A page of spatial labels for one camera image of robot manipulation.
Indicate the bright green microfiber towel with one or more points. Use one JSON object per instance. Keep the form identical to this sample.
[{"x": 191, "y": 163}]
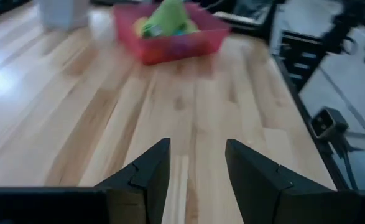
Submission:
[{"x": 169, "y": 18}]

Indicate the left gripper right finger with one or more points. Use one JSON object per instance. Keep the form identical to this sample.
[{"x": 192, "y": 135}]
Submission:
[{"x": 294, "y": 205}]

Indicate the yellow microfiber towel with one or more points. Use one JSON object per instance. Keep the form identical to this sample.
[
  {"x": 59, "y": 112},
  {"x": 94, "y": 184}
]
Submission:
[{"x": 140, "y": 26}]

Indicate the white hexagonal planter pot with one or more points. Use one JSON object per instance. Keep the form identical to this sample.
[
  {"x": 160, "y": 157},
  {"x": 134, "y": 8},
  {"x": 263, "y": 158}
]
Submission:
[{"x": 64, "y": 14}]

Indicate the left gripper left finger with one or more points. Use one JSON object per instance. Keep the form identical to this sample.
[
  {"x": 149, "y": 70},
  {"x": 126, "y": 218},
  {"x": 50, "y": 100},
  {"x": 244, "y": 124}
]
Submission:
[{"x": 107, "y": 205}]

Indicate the black power adapter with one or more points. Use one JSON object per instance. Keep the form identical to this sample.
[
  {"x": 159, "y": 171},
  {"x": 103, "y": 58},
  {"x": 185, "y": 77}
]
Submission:
[{"x": 328, "y": 123}]

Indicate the grey metal stand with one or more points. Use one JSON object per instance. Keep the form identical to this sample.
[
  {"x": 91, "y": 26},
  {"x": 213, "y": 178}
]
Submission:
[{"x": 247, "y": 14}]

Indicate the pink plastic basket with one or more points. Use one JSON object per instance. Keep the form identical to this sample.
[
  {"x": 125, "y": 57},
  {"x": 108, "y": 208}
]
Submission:
[{"x": 176, "y": 48}]

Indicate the black metal table frame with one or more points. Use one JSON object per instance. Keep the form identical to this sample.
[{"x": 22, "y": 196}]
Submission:
[{"x": 297, "y": 87}]

